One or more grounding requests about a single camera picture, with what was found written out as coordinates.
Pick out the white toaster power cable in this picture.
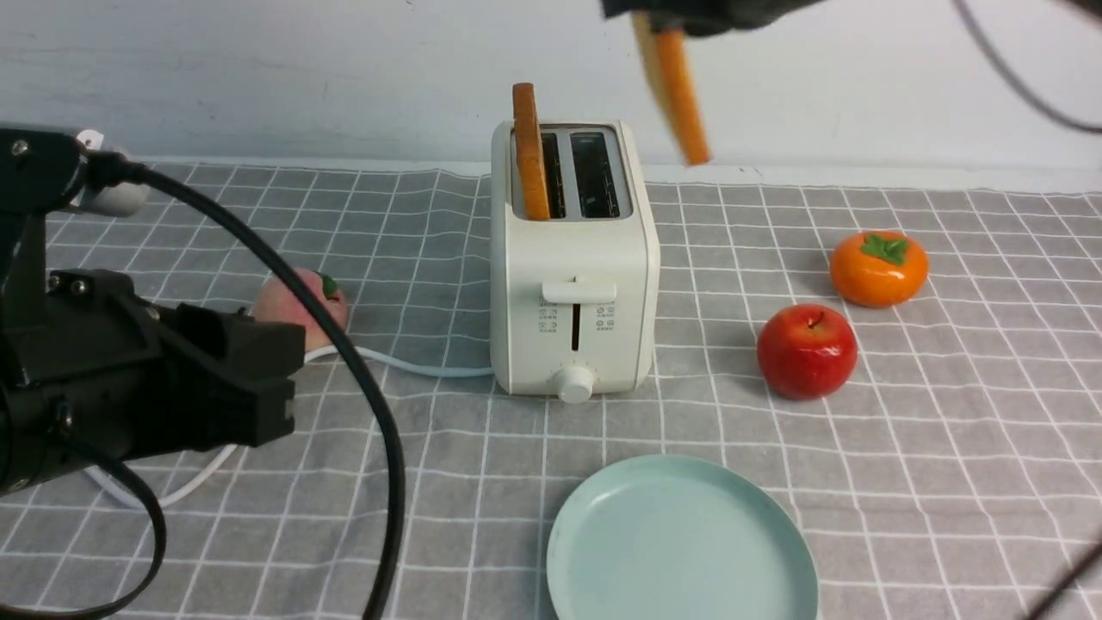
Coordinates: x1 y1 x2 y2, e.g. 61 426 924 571
84 345 494 509

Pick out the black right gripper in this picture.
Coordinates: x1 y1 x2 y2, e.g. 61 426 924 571
601 1 815 39

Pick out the red apple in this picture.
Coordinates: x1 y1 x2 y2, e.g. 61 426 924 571
757 303 858 400

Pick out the light green plate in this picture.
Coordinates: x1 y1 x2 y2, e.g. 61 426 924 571
545 455 820 619

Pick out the toasted bread slice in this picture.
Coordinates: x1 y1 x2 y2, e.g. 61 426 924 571
512 83 551 222
631 12 711 166

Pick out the orange persimmon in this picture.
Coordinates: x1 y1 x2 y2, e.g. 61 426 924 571
829 231 930 307

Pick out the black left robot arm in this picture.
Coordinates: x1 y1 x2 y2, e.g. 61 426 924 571
1 126 306 494

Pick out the white two-slot toaster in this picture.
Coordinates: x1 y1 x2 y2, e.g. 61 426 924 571
491 121 661 404

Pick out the grey checkered tablecloth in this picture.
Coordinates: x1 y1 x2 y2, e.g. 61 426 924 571
1 164 1101 619

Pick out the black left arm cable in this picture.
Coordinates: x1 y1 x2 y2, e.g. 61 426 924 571
0 153 406 620

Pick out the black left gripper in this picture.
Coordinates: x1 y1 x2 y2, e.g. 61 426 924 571
1 270 306 493

